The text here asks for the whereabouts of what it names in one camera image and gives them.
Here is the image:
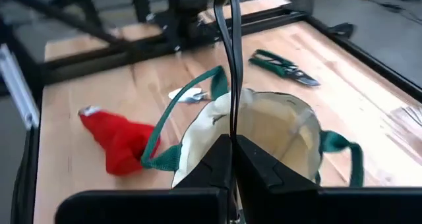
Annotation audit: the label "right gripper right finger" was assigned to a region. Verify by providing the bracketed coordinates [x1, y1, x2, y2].
[235, 134, 422, 224]

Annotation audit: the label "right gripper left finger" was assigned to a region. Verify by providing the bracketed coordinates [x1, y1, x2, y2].
[54, 134, 233, 224]

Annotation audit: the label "black metal table frame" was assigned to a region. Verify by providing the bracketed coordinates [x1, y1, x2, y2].
[0, 0, 422, 224]

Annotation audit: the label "red gardening glove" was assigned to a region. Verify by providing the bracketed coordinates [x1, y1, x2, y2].
[78, 105, 162, 177]

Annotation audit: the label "narrow silver trowel wooden handle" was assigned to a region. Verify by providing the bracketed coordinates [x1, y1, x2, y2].
[167, 87, 209, 103]

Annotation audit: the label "black frame hook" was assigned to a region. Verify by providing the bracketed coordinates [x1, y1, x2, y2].
[328, 22, 356, 40]

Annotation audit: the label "beige green gardening tote bag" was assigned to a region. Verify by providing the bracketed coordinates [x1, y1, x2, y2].
[140, 0, 365, 189]

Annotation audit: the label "green handled pruning shears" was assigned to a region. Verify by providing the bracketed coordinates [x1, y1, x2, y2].
[248, 48, 321, 87]

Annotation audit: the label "silver aluminium rail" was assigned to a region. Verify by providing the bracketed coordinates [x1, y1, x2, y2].
[0, 43, 41, 130]

